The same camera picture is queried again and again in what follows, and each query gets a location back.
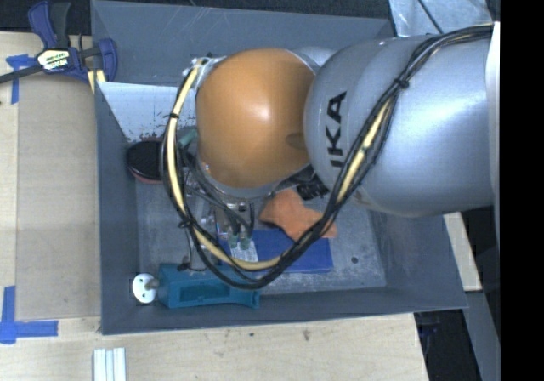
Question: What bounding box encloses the teal tool with white knob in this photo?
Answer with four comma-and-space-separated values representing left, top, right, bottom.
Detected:
132, 263, 262, 310

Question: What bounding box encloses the orange cloth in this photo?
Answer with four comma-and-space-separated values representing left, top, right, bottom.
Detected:
258, 189, 338, 243

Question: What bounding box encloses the black round disc red rim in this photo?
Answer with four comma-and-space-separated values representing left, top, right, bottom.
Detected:
125, 138, 167, 185

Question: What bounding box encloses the grey metal bin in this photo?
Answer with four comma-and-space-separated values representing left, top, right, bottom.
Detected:
89, 0, 469, 336

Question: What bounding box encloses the pale wood flat board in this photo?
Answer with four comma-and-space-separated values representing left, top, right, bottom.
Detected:
15, 76, 104, 321

